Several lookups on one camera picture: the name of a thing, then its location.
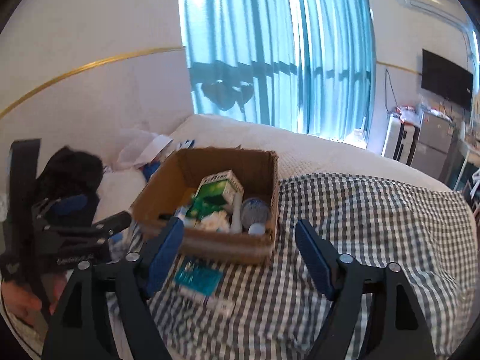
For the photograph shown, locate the green 999 medicine box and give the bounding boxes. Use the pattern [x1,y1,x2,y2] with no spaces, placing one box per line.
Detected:
[195,170,244,206]

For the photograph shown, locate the cream cloth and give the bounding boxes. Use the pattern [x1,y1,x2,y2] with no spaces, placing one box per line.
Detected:
[196,211,230,233]

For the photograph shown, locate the checkered blanket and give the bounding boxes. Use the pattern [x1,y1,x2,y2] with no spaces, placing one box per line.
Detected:
[106,171,479,360]

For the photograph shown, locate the teal blister pack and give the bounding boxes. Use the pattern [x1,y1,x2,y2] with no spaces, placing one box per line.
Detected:
[174,258,224,297]

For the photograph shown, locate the black garment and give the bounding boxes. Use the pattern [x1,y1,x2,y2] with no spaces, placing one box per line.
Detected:
[32,146,103,227]

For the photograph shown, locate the silver mini fridge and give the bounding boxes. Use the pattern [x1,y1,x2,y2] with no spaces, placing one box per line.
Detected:
[411,108,454,180]

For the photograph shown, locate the left hand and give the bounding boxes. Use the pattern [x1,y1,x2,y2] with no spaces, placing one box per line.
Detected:
[1,274,68,327]

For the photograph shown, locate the white blue glove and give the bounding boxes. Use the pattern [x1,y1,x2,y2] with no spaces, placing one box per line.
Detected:
[140,140,195,182]

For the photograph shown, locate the clear water bottle blue cap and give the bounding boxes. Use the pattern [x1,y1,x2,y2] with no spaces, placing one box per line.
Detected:
[108,230,129,262]

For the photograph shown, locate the white plastic bag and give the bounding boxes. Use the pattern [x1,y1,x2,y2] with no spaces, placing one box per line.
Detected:
[113,128,173,171]

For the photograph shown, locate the scissors with translucent sheath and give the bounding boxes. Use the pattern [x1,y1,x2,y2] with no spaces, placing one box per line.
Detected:
[230,193,242,234]

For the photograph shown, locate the air conditioner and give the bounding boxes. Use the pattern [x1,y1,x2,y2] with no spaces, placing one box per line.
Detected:
[404,0,469,28]

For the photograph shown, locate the white ointment tube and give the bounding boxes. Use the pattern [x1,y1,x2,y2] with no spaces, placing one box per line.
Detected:
[179,286,235,317]

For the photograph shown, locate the brown cardboard box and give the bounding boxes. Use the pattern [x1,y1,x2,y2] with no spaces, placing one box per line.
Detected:
[132,147,279,266]

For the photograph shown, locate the white cylindrical bottle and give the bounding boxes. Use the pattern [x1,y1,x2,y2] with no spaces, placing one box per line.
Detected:
[248,223,266,236]

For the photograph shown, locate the clear jar with barcode label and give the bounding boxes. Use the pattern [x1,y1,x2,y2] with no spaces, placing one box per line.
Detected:
[240,197,272,228]

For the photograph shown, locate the green foil packet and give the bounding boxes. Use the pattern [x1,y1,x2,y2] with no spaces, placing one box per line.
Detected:
[187,195,227,220]

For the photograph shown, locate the white suitcase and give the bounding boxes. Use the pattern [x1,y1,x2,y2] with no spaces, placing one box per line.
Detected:
[382,115,419,166]

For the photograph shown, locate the teal curtain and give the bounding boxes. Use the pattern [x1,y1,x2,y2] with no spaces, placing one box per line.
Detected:
[178,0,375,142]

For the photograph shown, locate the black wall television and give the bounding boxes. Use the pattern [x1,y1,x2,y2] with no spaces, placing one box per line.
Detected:
[421,49,473,111]

